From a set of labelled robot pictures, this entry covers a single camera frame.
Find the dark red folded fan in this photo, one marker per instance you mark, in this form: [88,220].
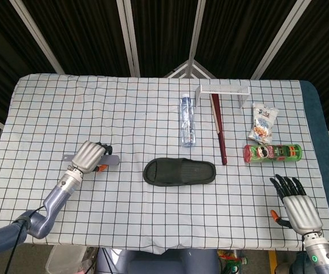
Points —
[219,131]

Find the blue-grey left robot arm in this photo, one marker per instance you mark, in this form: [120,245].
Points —
[56,197]

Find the clear plastic water bottle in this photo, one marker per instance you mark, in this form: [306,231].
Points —
[187,122]

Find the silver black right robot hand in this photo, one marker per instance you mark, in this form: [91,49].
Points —
[302,212]

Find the grey brush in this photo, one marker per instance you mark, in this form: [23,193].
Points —
[113,160]

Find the white metal frame post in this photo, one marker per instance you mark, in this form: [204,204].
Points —
[278,40]
[128,37]
[36,34]
[195,31]

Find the clear plastic box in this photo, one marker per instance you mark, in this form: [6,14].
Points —
[64,259]

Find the blue padded table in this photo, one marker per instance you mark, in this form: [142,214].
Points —
[324,128]

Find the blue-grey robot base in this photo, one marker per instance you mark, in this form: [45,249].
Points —
[158,262]

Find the black slipper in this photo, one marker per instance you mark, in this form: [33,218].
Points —
[181,171]

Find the white snack bag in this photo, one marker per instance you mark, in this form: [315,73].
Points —
[262,122]

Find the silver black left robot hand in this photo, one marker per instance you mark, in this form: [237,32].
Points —
[88,155]

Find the white checked tablecloth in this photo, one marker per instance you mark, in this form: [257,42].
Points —
[110,114]

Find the white triangular frame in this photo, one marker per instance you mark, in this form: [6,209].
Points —
[194,67]

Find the green chips can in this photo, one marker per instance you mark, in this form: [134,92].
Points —
[272,154]

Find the white metal rack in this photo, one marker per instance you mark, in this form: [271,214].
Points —
[224,89]

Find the green bottle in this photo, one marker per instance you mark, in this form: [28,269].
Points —
[234,264]

